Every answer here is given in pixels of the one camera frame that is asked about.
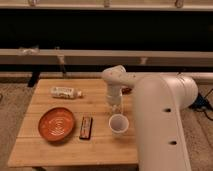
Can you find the dark rectangular box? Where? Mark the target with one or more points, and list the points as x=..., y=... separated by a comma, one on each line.
x=86, y=127

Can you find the blue power adapter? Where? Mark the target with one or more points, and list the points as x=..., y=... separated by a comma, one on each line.
x=200, y=101

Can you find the orange round plate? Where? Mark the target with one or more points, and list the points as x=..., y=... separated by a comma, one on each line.
x=56, y=124

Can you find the white plastic bottle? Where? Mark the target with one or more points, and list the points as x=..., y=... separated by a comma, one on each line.
x=66, y=93

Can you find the grey window ledge rail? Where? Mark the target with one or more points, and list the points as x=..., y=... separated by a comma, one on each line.
x=105, y=57

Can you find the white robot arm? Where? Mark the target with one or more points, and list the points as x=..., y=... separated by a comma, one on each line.
x=157, y=100

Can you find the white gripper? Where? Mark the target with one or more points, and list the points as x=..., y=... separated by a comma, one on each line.
x=114, y=98

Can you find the white cup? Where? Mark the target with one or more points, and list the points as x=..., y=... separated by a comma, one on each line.
x=118, y=124

